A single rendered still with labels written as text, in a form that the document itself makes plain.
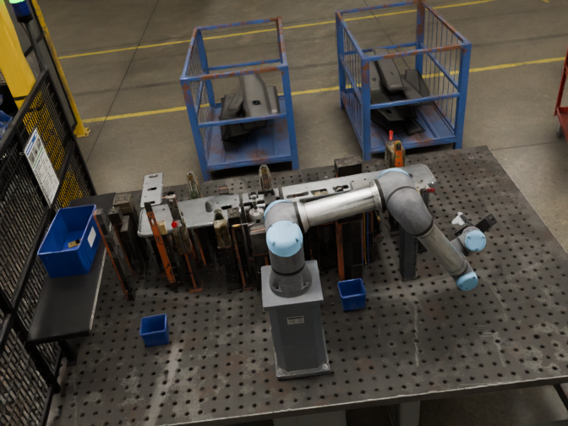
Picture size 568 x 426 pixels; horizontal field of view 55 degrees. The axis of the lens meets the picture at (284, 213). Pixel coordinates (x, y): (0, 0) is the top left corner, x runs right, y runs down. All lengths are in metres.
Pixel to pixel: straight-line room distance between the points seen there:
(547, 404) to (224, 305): 1.63
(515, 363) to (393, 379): 0.45
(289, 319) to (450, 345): 0.68
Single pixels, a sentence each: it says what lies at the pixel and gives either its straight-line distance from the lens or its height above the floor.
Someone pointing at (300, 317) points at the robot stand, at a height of 1.02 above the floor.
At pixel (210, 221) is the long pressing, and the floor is 1.00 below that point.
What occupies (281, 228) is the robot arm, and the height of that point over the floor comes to 1.33.
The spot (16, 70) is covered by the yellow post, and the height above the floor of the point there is 1.63.
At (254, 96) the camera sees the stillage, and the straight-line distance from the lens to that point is 4.72.
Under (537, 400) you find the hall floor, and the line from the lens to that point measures 3.05.
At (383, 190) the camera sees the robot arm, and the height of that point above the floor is 1.36.
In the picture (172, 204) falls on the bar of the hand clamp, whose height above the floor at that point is 1.17.
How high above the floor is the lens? 2.43
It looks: 36 degrees down
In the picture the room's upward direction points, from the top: 8 degrees counter-clockwise
